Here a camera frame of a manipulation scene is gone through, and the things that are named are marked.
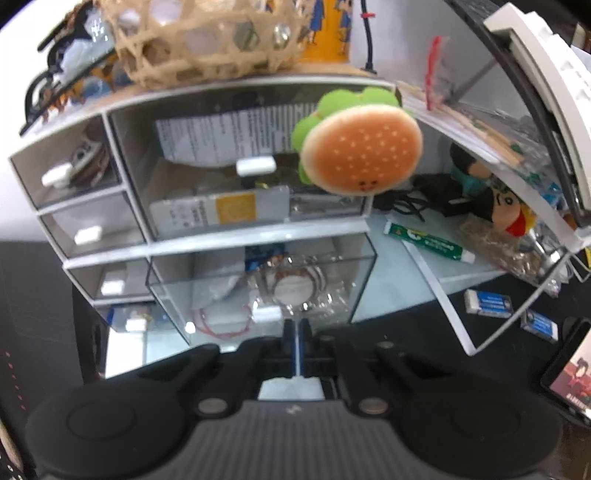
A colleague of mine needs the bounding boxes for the clear large bottom drawer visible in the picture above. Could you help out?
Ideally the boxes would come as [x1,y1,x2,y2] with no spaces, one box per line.
[146,233,377,350]

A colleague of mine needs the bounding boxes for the clear large drawer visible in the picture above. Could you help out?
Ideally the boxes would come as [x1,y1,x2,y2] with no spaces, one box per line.
[106,76,369,241]
[146,233,377,350]

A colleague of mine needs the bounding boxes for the small bottom left drawer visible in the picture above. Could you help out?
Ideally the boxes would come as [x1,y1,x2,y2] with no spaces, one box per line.
[97,302,173,333]

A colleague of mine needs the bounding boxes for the small drawer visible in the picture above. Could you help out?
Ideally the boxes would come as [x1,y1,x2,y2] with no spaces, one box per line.
[10,116,120,210]
[66,259,151,304]
[40,193,145,259]
[97,302,173,333]

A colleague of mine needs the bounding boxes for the white drawer organizer cabinet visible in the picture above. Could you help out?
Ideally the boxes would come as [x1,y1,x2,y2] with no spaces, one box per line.
[9,74,381,343]

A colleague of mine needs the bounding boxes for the clear large top drawer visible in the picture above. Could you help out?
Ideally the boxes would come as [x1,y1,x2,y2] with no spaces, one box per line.
[106,76,369,241]

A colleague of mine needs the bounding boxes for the small top left drawer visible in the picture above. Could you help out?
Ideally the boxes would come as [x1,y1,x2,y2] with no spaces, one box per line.
[10,116,120,210]

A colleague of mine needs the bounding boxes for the green toothpaste tube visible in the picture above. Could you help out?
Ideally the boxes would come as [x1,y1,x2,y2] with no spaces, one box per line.
[384,220,476,264]

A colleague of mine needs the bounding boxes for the blue white eraser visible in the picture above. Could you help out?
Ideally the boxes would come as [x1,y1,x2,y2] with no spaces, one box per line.
[464,289,514,319]
[521,310,559,343]

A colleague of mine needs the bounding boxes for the hamburger plush toy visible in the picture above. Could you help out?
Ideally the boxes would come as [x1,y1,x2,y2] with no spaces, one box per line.
[291,86,424,196]

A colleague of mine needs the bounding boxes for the cartoon boy plush doll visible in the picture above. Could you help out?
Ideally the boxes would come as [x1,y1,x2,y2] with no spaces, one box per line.
[471,186,537,238]

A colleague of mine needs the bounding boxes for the black printer box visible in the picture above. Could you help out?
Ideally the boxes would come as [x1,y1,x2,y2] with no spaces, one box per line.
[1,242,107,445]

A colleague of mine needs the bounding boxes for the tablet showing cartoon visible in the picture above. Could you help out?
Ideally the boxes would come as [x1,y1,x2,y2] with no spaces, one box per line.
[541,318,590,427]

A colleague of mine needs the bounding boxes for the white metal laptop stand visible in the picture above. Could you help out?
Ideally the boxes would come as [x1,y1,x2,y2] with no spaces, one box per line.
[397,82,590,356]

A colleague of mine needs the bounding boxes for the yellow cartoon cup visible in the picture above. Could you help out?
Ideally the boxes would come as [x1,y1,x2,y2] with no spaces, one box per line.
[301,0,353,63]

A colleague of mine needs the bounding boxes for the woven bamboo basket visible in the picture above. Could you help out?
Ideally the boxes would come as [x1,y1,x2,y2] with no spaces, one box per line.
[95,1,315,89]

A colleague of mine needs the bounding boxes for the white mechanical keyboard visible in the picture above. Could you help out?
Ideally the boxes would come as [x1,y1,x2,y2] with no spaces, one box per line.
[484,3,590,209]

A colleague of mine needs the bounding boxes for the black laptop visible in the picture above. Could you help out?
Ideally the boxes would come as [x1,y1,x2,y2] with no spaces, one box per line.
[445,0,590,227]

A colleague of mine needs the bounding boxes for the black orange braided cords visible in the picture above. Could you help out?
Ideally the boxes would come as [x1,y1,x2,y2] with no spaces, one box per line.
[18,0,136,138]

